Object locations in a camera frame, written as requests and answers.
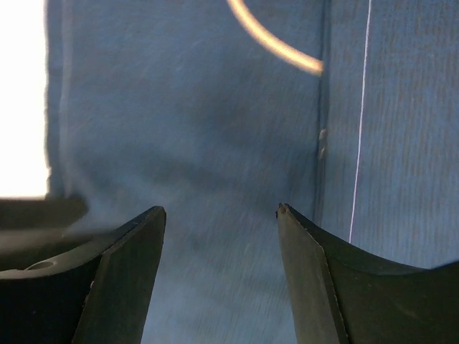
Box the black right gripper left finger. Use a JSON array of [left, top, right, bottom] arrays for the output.
[[1, 206, 166, 343]]

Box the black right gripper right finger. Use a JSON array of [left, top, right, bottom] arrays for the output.
[[276, 204, 458, 343]]

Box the dark blue cloth napkin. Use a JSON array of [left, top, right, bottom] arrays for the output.
[[47, 1, 458, 343]]

